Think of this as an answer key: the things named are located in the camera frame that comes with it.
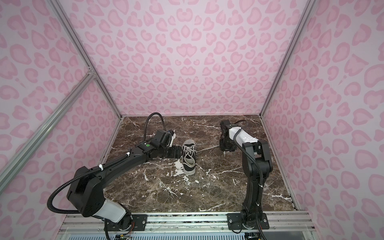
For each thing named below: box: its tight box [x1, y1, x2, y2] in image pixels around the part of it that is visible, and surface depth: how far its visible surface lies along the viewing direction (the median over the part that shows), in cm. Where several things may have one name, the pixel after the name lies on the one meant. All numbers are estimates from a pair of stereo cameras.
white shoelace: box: [182, 144, 220, 160], surface depth 97 cm
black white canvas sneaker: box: [181, 139, 197, 176], surface depth 92 cm
